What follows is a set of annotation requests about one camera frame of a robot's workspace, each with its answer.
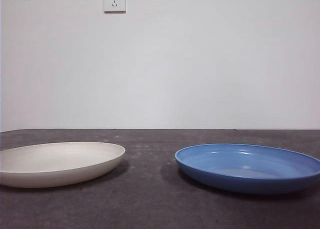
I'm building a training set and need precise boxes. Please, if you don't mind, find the blue round plate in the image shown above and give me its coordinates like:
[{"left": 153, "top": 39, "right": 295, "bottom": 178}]
[{"left": 174, "top": 143, "right": 320, "bottom": 196}]

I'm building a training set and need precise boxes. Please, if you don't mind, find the white round plate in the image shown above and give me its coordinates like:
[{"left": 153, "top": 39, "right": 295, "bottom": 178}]
[{"left": 0, "top": 141, "right": 126, "bottom": 189}]

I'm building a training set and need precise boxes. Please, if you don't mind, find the white wall power socket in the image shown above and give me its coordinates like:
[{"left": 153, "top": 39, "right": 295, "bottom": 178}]
[{"left": 103, "top": 0, "right": 127, "bottom": 14}]

